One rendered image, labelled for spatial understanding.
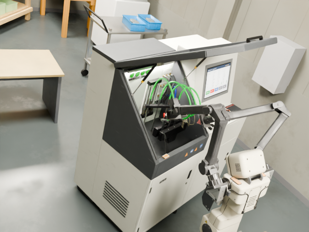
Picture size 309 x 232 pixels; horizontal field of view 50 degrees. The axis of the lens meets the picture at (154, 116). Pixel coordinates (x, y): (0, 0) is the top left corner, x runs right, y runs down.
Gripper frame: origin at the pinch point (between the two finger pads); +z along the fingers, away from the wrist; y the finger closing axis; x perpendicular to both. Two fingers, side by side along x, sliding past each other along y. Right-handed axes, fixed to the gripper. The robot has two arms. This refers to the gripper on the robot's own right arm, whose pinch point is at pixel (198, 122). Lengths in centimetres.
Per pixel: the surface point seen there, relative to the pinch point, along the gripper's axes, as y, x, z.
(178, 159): -23.9, 6.5, 26.3
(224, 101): 21, -80, 50
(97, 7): 264, -100, 328
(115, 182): -33, 44, 70
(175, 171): -34, 4, 37
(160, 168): -27.7, 27.7, 21.6
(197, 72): 44, -26, 18
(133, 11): 229, -138, 271
